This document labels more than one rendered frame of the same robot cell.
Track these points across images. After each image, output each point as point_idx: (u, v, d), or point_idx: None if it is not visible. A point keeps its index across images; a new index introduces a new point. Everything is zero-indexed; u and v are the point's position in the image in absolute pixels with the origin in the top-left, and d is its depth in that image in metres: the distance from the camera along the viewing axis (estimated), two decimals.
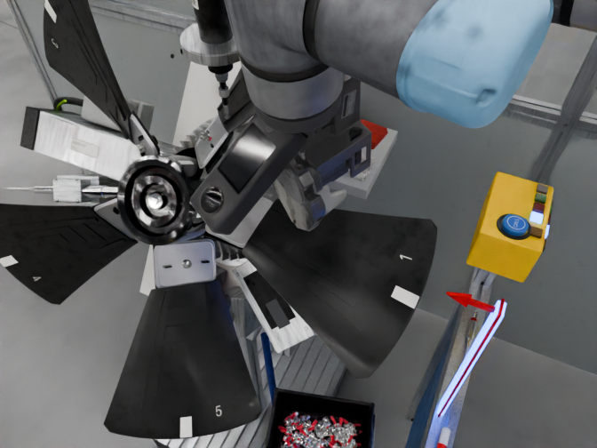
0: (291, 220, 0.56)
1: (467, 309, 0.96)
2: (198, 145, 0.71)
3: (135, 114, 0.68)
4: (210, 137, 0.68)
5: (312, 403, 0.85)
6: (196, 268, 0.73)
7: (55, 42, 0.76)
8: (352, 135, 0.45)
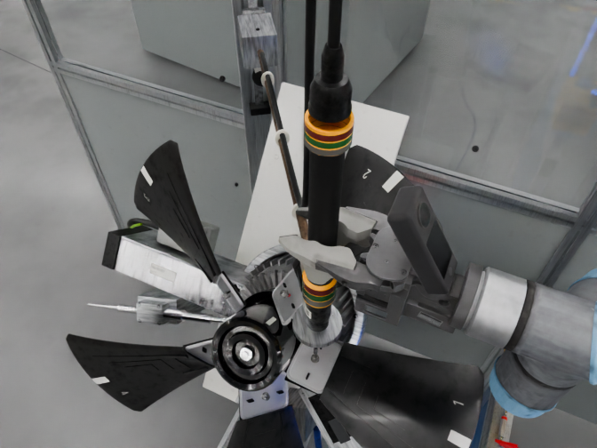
0: None
1: (497, 407, 1.08)
2: (275, 295, 0.83)
3: (225, 274, 0.80)
4: (290, 293, 0.80)
5: None
6: (273, 398, 0.85)
7: (147, 197, 0.88)
8: (397, 310, 0.56)
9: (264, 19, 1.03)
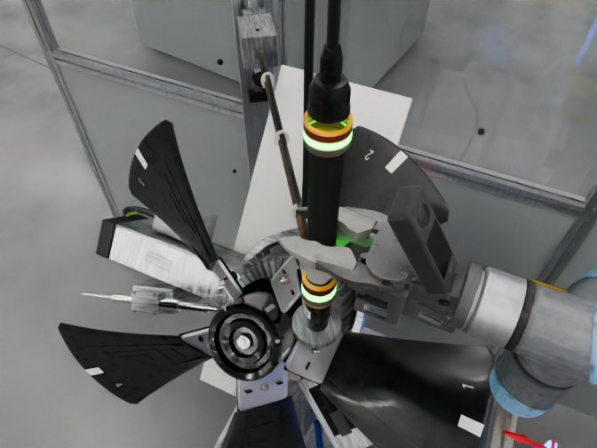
0: None
1: None
2: (274, 282, 0.80)
3: (222, 260, 0.77)
4: (289, 280, 0.77)
5: None
6: (272, 389, 0.82)
7: (142, 181, 0.85)
8: (397, 310, 0.56)
9: (264, 19, 1.03)
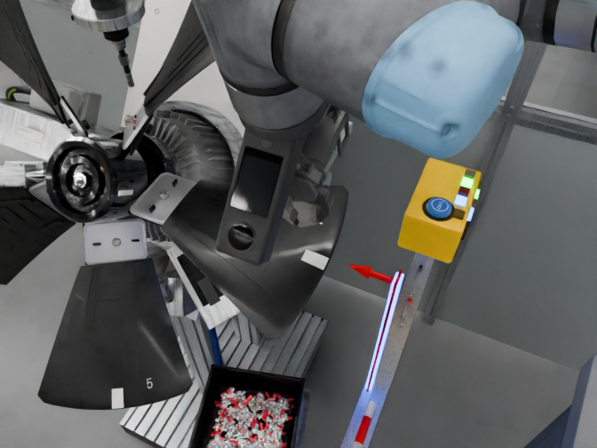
0: (291, 224, 0.56)
1: (404, 292, 1.00)
2: (127, 129, 0.75)
3: (65, 99, 0.72)
4: (136, 120, 0.72)
5: (247, 379, 0.89)
6: (127, 247, 0.77)
7: None
8: (330, 117, 0.46)
9: None
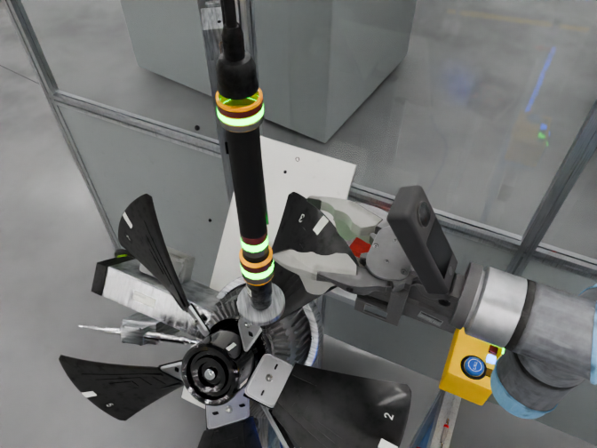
0: (321, 197, 0.58)
1: (441, 416, 1.22)
2: (265, 360, 0.96)
3: None
4: (270, 380, 0.94)
5: None
6: None
7: (301, 220, 0.90)
8: (397, 310, 0.56)
9: None
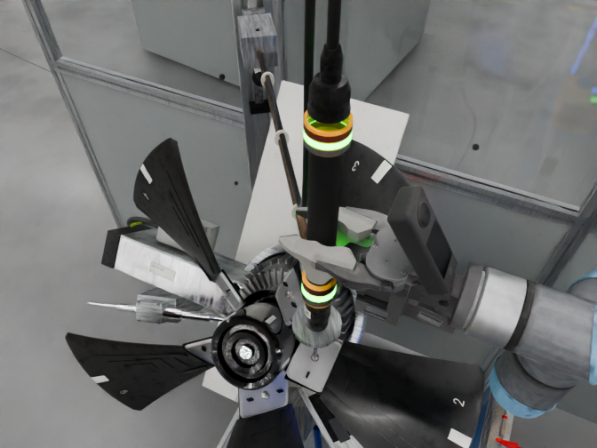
0: None
1: (498, 406, 1.08)
2: None
3: None
4: (316, 359, 0.80)
5: None
6: None
7: (355, 168, 0.75)
8: (397, 310, 0.56)
9: (264, 19, 1.03)
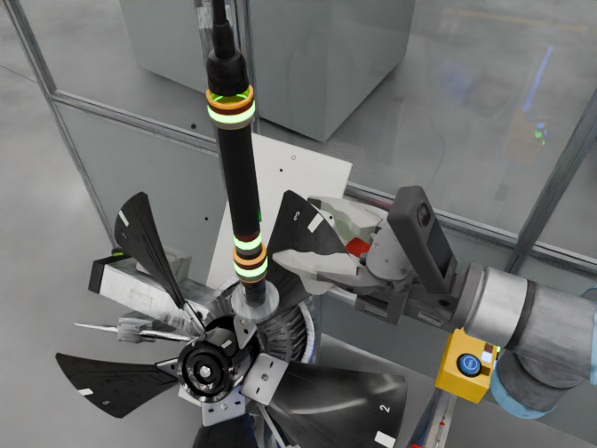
0: (321, 197, 0.58)
1: (437, 414, 1.22)
2: (260, 359, 0.97)
3: None
4: (264, 380, 0.95)
5: None
6: None
7: (297, 218, 0.90)
8: (397, 310, 0.56)
9: None
